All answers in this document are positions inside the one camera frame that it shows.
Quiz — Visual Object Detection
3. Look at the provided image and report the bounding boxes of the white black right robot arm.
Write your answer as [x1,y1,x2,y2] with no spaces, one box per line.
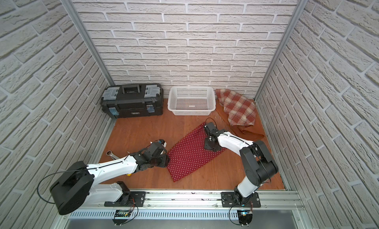
[204,122,279,205]

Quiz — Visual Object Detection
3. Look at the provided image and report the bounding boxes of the right controller board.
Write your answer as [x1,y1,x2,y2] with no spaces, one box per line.
[237,210,253,226]

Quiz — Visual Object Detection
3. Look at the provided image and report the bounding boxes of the controller board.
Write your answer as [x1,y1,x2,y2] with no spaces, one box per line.
[113,210,137,226]
[237,210,253,226]

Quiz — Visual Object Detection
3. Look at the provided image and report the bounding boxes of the white plastic basket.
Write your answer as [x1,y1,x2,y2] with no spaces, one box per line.
[168,86,216,116]

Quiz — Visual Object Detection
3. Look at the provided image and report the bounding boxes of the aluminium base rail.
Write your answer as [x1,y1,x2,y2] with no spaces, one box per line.
[59,189,306,212]

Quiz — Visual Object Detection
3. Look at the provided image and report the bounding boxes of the silver wrench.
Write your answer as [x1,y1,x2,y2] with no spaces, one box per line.
[106,151,128,161]

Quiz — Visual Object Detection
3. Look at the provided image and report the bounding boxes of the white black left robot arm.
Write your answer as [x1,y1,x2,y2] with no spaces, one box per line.
[50,139,169,215]

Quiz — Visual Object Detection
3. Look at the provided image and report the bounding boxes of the red plaid skirt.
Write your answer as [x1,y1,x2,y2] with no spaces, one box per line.
[215,89,256,126]

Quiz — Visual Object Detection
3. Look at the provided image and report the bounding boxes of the left controller board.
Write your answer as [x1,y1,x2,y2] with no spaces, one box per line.
[113,210,137,226]

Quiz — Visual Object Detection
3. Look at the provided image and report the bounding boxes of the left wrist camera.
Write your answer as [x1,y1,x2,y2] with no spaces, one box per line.
[158,139,167,148]

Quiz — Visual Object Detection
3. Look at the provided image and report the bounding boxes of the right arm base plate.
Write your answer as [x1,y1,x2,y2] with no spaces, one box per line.
[221,192,261,208]

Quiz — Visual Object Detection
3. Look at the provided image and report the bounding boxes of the black plastic toolbox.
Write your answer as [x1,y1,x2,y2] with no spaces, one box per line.
[101,84,164,119]

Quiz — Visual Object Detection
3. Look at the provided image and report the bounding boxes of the orange brown skirt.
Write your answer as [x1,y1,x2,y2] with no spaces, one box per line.
[216,102,265,141]

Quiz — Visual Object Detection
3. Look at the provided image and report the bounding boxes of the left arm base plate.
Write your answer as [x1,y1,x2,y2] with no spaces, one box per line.
[104,191,147,207]

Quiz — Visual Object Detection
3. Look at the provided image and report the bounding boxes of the red polka dot skirt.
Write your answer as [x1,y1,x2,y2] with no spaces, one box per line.
[167,122,225,182]

